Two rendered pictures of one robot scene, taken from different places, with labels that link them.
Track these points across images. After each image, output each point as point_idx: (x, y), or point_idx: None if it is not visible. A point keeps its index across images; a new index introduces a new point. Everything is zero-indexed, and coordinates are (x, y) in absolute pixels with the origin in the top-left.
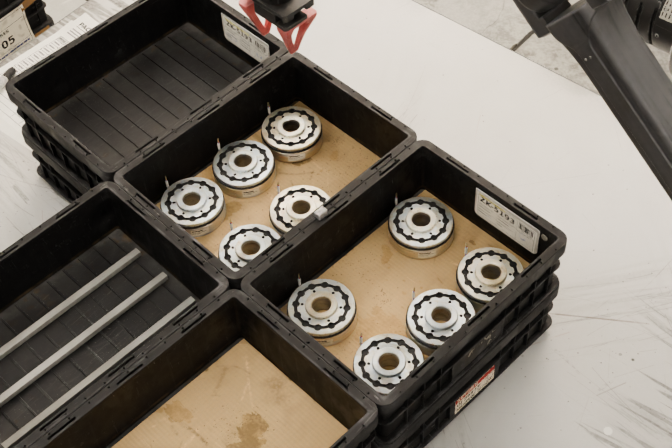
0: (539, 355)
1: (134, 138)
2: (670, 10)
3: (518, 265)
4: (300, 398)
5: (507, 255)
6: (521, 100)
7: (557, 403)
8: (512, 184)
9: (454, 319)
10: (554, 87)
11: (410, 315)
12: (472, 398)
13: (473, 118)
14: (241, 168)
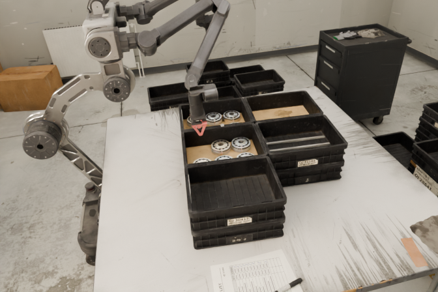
0: None
1: (248, 192)
2: (127, 76)
3: (188, 117)
4: None
5: (188, 119)
6: (120, 180)
7: None
8: (153, 163)
9: (212, 114)
10: (108, 179)
11: (219, 118)
12: None
13: (139, 182)
14: (226, 158)
